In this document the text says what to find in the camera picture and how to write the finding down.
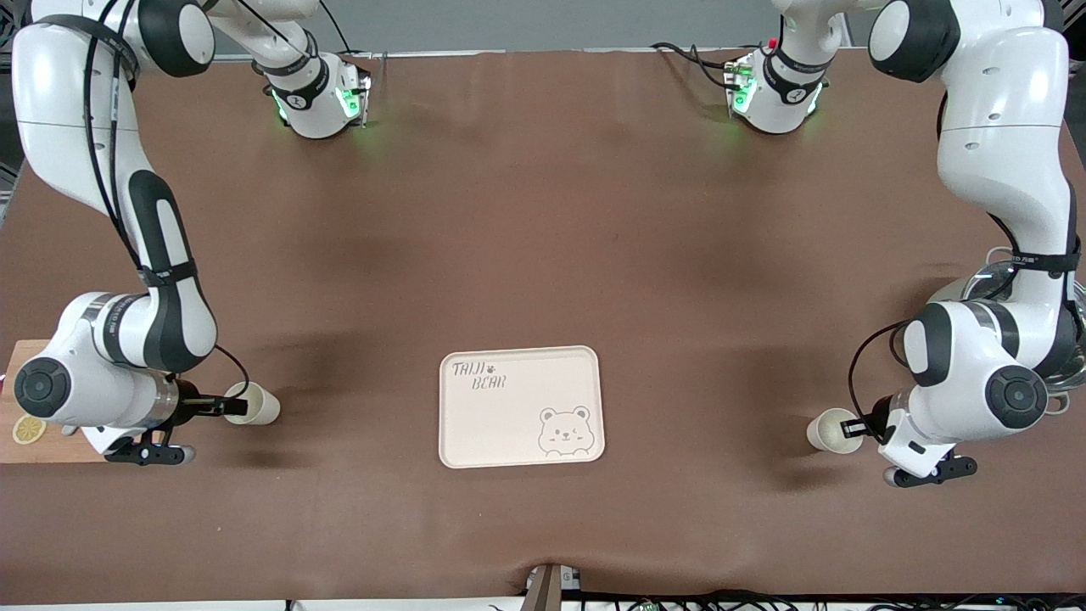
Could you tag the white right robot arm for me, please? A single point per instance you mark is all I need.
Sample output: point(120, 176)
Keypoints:
point(102, 170)

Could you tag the wooden cutting board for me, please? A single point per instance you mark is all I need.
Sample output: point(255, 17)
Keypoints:
point(25, 450)

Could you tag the aluminium frame post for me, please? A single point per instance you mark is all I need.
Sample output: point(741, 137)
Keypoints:
point(545, 590)

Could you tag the lemon slice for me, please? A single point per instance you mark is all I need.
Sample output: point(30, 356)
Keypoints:
point(29, 430)

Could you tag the white plastic cup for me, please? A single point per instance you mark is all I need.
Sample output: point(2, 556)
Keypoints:
point(827, 431)

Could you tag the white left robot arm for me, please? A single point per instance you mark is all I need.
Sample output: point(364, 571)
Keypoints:
point(1001, 170)

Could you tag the glass pot lid with knob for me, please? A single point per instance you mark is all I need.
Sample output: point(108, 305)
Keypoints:
point(994, 276)

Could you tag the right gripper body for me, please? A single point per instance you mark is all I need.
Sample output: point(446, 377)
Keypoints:
point(190, 406)

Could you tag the paper cup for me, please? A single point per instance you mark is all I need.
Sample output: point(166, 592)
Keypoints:
point(259, 406)

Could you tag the cream tray with bear print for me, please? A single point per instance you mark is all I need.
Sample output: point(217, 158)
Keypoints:
point(519, 407)

